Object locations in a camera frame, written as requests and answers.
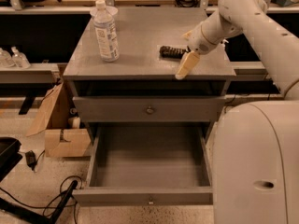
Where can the clear sanitizer pump bottle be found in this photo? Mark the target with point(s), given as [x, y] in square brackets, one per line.
[20, 59]

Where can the clear plastic water bottle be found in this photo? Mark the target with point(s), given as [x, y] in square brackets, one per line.
[105, 28]

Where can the black bin at left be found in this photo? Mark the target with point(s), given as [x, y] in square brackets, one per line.
[9, 155]

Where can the grey wooden drawer cabinet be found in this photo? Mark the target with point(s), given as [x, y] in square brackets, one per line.
[140, 72]

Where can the black floor stand leg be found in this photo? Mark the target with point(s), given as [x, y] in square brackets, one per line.
[48, 214]

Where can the black power adapter left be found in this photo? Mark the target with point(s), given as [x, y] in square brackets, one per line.
[30, 159]

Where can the dark rxbar chocolate bar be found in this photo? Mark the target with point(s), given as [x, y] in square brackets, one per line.
[171, 53]

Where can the open grey middle drawer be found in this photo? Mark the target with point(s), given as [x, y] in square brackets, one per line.
[147, 165]

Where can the small white pump bottle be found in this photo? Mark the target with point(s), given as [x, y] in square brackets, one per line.
[224, 42]

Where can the brown cardboard box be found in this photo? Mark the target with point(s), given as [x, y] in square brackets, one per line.
[61, 141]

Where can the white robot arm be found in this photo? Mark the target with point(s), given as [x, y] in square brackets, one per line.
[255, 160]

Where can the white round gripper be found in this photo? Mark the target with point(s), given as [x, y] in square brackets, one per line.
[197, 41]

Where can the closed grey top drawer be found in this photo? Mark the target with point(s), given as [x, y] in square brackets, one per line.
[119, 109]

